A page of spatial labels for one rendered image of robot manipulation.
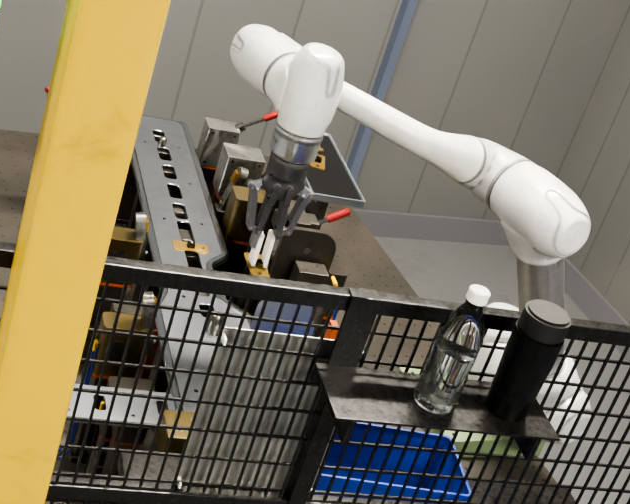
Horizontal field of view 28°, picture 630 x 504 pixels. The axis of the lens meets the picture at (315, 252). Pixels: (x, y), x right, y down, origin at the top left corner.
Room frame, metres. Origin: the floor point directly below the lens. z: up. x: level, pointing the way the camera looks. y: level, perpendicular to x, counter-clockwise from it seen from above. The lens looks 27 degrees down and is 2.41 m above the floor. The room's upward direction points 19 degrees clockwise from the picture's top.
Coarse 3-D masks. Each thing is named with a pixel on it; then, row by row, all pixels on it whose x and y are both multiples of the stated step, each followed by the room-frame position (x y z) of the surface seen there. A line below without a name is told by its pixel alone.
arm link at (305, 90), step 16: (304, 48) 2.12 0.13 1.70; (320, 48) 2.12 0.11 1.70; (272, 64) 2.15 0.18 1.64; (288, 64) 2.13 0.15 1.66; (304, 64) 2.09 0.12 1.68; (320, 64) 2.09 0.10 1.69; (336, 64) 2.11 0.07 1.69; (272, 80) 2.13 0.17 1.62; (288, 80) 2.10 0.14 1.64; (304, 80) 2.08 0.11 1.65; (320, 80) 2.08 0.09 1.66; (336, 80) 2.10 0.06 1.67; (272, 96) 2.12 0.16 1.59; (288, 96) 2.09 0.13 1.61; (304, 96) 2.08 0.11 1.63; (320, 96) 2.08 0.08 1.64; (336, 96) 2.10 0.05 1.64; (288, 112) 2.08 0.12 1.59; (304, 112) 2.08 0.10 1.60; (320, 112) 2.08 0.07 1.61; (288, 128) 2.09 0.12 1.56; (304, 128) 2.08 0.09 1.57; (320, 128) 2.10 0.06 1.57
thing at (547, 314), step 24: (528, 312) 1.60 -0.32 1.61; (552, 312) 1.62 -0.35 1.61; (528, 336) 1.59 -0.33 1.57; (552, 336) 1.59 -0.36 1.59; (504, 360) 1.60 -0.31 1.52; (528, 360) 1.58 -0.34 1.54; (552, 360) 1.59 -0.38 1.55; (504, 384) 1.59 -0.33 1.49; (528, 384) 1.58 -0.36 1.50; (504, 408) 1.59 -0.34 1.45; (528, 408) 1.60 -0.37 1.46
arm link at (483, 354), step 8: (496, 304) 2.74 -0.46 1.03; (504, 304) 2.75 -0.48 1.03; (488, 336) 2.65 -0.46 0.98; (496, 336) 2.65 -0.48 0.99; (504, 336) 2.65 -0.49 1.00; (488, 344) 2.64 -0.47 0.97; (504, 344) 2.64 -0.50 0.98; (480, 352) 2.64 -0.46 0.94; (488, 352) 2.63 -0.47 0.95; (496, 352) 2.63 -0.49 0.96; (480, 360) 2.64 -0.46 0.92; (496, 360) 2.62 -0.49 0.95; (472, 368) 2.65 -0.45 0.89; (480, 368) 2.63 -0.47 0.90; (488, 368) 2.62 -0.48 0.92; (496, 368) 2.61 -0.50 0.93; (472, 376) 2.64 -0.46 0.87
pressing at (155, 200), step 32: (160, 128) 3.15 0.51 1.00; (160, 160) 2.95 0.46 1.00; (192, 160) 3.02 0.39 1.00; (160, 192) 2.78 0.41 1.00; (192, 192) 2.84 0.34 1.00; (160, 224) 2.62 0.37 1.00; (192, 224) 2.67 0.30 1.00; (160, 256) 2.48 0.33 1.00; (224, 256) 2.57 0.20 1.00; (160, 320) 2.23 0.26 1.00; (192, 320) 2.26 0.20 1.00; (192, 352) 2.14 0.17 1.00; (192, 384) 2.04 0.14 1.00
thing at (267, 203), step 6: (276, 186) 2.10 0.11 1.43; (276, 192) 2.10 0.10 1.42; (264, 198) 2.13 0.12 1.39; (270, 198) 2.10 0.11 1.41; (276, 198) 2.11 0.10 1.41; (264, 204) 2.12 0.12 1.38; (270, 204) 2.11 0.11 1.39; (264, 210) 2.11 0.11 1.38; (270, 210) 2.11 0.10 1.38; (258, 216) 2.12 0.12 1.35; (264, 216) 2.11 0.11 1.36; (258, 222) 2.11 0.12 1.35; (264, 222) 2.11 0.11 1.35; (258, 228) 2.11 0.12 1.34; (258, 234) 2.11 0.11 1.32
